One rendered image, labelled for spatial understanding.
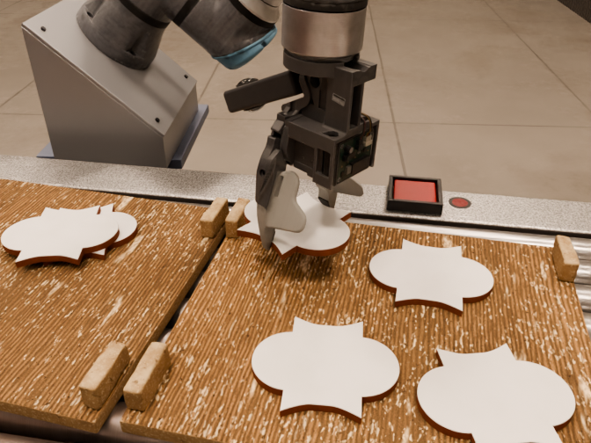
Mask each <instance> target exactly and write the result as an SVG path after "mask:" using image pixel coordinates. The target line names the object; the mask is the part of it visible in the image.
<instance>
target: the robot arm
mask: <svg viewBox="0 0 591 443"><path fill-rule="evenodd" d="M281 3H282V24H281V44H282V45H283V46H284V48H283V65H284V67H285V68H286V69H288V70H287V71H284V72H281V73H279V74H276V75H273V76H269V77H266V78H263V79H260V80H259V79H257V78H253V77H248V78H245V79H243V80H241V81H240V82H239V83H238V84H237V85H236V88H233V89H230V90H227V91H225V92H224V93H223V96H224V99H225V102H226V105H227V107H228V110H229V112H230V113H235V112H239V111H242V110H244V111H246V112H249V113H253V112H257V111H258V110H260V109H261V108H262V107H263V106H264V105H265V104H267V103H271V102H274V101H277V100H281V99H284V98H289V97H293V96H296V95H299V94H302V93H303V97H302V98H298V99H296V100H293V101H290V102H288V103H286V104H283V105H282V106H281V110H282V112H280V113H277V119H276V120H275V121H274V123H273V125H272V126H271V130H272V132H271V135H269V136H268V137H267V142H266V146H265V148H264V150H263V152H262V155H261V157H260V159H259V164H258V168H257V173H256V189H255V201H256V203H257V218H258V225H259V234H260V239H261V242H262V246H263V248H264V249H266V250H270V248H271V245H272V241H273V239H274V235H275V229H280V230H285V231H289V232H294V233H300V232H302V231H303V230H304V228H305V225H306V221H307V219H306V215H305V213H304V212H303V210H302V209H301V208H300V206H299V205H298V203H297V200H296V196H297V193H298V189H299V185H300V180H299V177H298V175H297V174H296V173H295V172H294V171H286V167H287V164H288V165H290V166H293V165H294V167H295V168H297V169H299V170H301V171H304V172H306V173H307V176H309V177H311V178H312V182H314V183H316V186H317V188H318V199H319V200H320V202H321V203H322V204H323V205H325V206H327V207H331V208H334V206H335V203H336V199H337V193H344V194H348V195H353V196H357V197H361V196H362V195H363V188H362V186H361V184H360V183H359V182H357V181H356V180H355V179H354V178H352V176H354V175H356V174H358V173H360V172H362V171H364V170H366V169H367V168H368V167H369V166H370V167H373V166H374V162H375V155H376V144H377V136H378V130H379V123H380V120H379V119H377V118H374V117H371V116H368V115H367V114H365V113H362V112H361V107H362V99H363V91H364V84H365V83H366V82H368V81H370V80H373V79H375V78H376V67H377V64H376V63H373V62H368V61H365V60H362V59H360V51H361V50H362V48H363V40H364V31H365V23H366V15H367V7H368V6H367V5H368V0H87V1H85V2H84V3H83V5H82V6H81V8H80V9H79V11H78V12H77V23H78V25H79V27H80V29H81V30H82V32H83V33H84V35H85V36H86V37H87V39H88V40H89V41H90V42H91V43H92V44H93V45H94V46H95V47H96V48H97V49H98V50H100V51H101V52H102V53H103V54H105V55H106V56H108V57H109V58H111V59H112V60H114V61H116V62H118V63H119V64H121V65H123V66H126V67H128V68H131V69H146V68H148V67H149V65H150V64H151V63H152V62H153V61H154V60H155V58H156V55H157V50H158V48H159V45H160V42H161V39H162V37H163V34H164V30H165V28H166V27H167V26H168V25H169V24H170V23H171V22H174V23H175V24H176V25H177V26H178V27H179V28H180V29H182V30H183V31H184V32H185V33H186V34H187V35H188V36H190V37H191V38H192V39H193V40H194V41H195V42H197V43H198V44H199V45H200V46H201V47H202V48H204V49H205V50H206V51H207V52H208V53H209V54H210V55H211V57H212V58H213V59H215V60H217V61H219V62H220V63H221V64H222V65H223V66H224V67H225V68H227V69H239V68H241V67H243V66H244V65H245V64H246V63H248V62H249V61H251V60H252V59H253V58H254V57H255V56H257V55H258V54H259V53H260V52H261V51H262V50H263V49H264V47H266V46H267V45H268V44H269V43H270V42H271V41H272V39H273V38H274V37H275V35H276V33H277V28H276V25H275V23H276V22H277V21H278V19H279V17H280V12H279V5H280V4H281ZM373 133H374V134H373ZM372 140H373V141H372ZM371 147H372V148H371ZM370 153H371V155H370Z"/></svg>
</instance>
